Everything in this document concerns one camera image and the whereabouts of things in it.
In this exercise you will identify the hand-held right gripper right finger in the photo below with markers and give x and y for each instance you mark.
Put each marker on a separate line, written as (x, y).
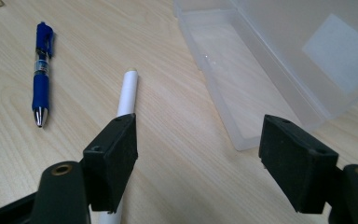
(298, 168)

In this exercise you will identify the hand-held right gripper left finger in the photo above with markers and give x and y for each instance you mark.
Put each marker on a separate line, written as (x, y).
(112, 161)

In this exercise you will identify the white pen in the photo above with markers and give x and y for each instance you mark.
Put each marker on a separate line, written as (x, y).
(129, 93)

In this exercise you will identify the clear plastic pencil box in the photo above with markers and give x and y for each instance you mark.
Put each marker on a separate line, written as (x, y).
(245, 93)

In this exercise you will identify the blue retractable pen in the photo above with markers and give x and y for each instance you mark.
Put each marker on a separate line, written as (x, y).
(41, 90)

